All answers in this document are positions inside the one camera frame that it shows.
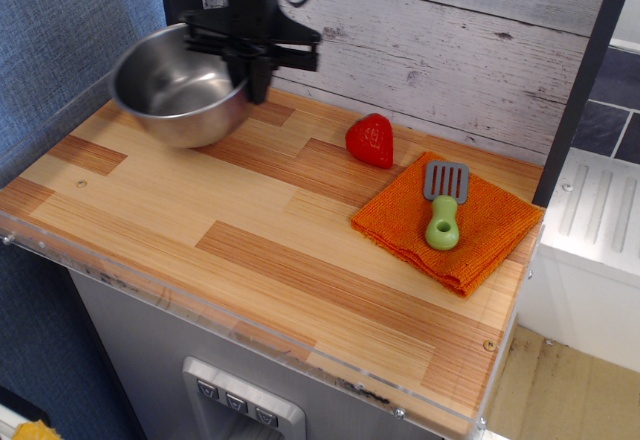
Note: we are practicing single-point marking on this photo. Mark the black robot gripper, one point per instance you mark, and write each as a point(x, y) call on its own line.
point(257, 31)

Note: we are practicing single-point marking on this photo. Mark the white ribbed box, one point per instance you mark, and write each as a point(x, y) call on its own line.
point(583, 284)

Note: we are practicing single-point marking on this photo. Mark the yellow object at corner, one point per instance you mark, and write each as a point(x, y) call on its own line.
point(35, 431)

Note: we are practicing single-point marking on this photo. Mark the orange folded cloth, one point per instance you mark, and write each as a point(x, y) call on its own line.
point(459, 245)

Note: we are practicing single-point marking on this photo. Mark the silver dispenser button panel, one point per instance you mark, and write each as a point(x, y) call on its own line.
point(240, 402)

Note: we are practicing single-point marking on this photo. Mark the grey toy fridge cabinet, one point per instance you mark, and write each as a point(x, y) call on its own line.
point(148, 347)

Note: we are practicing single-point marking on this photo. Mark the clear acrylic edge guard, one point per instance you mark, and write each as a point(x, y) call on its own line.
point(252, 239)

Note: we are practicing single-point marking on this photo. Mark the grey green toy spatula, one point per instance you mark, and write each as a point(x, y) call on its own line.
point(446, 187)

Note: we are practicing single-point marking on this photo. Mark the stainless steel bowl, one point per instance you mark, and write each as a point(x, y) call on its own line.
point(181, 97)

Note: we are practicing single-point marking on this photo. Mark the red toy strawberry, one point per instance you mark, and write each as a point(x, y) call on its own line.
point(371, 140)

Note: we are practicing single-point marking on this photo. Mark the dark grey right post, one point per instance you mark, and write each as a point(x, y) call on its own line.
point(594, 54)

